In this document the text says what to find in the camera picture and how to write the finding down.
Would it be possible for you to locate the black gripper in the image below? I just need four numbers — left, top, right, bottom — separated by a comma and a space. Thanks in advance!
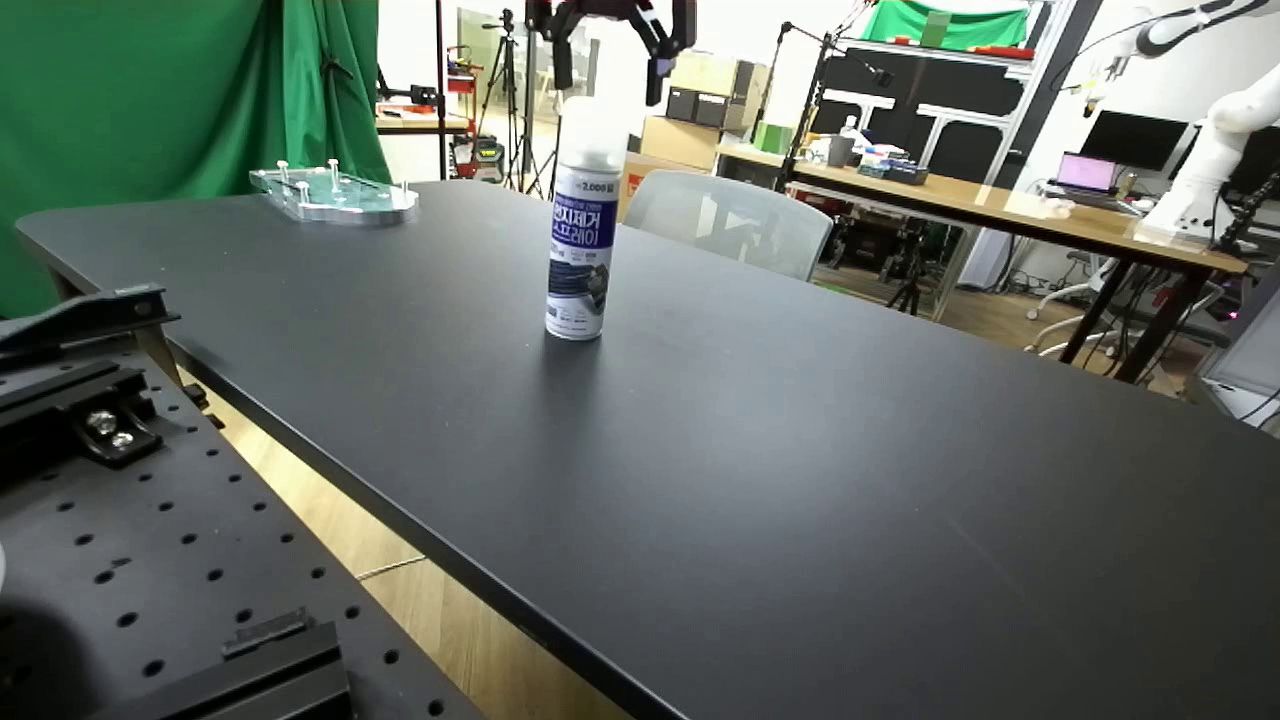
526, 0, 700, 111

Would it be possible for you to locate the translucent plastic cap lid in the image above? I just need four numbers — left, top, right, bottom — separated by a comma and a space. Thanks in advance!
556, 92, 628, 173

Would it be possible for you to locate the white blue spray can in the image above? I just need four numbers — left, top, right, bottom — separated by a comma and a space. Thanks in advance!
539, 155, 626, 347

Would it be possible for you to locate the brown cardboard box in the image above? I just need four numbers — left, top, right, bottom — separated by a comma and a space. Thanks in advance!
635, 116, 731, 177

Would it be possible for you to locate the grey office chair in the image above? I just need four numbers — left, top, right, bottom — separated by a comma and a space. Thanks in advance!
619, 169, 836, 284

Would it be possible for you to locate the clear plastic tray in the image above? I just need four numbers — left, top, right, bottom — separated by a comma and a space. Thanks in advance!
250, 155, 419, 229

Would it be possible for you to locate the white cabinet with black panels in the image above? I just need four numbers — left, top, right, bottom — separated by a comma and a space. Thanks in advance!
808, 40, 1039, 189

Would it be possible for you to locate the green cloth on shelf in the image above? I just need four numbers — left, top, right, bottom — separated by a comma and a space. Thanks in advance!
855, 0, 1039, 55

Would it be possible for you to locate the small black tripod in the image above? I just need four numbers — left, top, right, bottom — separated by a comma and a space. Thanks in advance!
884, 225, 945, 322

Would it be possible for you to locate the long wooden desk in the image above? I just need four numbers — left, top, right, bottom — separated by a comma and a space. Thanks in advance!
716, 141, 1254, 388

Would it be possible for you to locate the green curtain backdrop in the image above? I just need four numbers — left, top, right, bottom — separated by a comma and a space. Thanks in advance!
0, 0, 398, 322

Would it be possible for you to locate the laptop with pink screen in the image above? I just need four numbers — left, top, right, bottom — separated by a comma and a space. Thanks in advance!
1053, 148, 1129, 200

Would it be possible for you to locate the black perforated breadboard plate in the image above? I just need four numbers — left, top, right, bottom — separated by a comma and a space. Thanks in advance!
0, 353, 483, 720

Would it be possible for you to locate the black camera tripod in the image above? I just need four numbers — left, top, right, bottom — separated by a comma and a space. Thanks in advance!
477, 4, 531, 182

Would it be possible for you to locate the black metal clamp mount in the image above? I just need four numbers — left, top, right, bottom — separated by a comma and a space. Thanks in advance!
0, 281, 180, 491

